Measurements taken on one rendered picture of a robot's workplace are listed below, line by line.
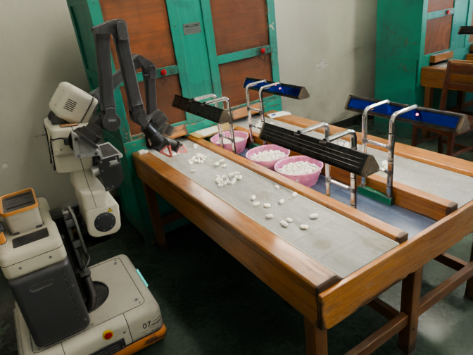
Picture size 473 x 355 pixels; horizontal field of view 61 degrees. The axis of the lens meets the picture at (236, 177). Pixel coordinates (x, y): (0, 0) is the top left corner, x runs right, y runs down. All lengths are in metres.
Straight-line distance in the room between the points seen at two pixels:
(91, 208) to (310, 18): 3.25
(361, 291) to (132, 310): 1.17
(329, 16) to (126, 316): 3.69
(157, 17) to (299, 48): 2.06
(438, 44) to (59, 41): 3.58
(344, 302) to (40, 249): 1.24
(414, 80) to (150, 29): 2.82
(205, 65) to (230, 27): 0.33
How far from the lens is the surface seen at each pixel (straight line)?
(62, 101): 1.90
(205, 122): 3.02
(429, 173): 2.22
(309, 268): 1.46
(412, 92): 4.64
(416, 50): 4.54
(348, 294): 1.49
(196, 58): 2.94
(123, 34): 1.76
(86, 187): 2.05
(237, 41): 3.11
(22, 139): 3.57
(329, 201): 1.86
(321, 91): 4.78
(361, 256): 1.57
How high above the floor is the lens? 1.67
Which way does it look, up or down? 25 degrees down
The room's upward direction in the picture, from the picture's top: 7 degrees counter-clockwise
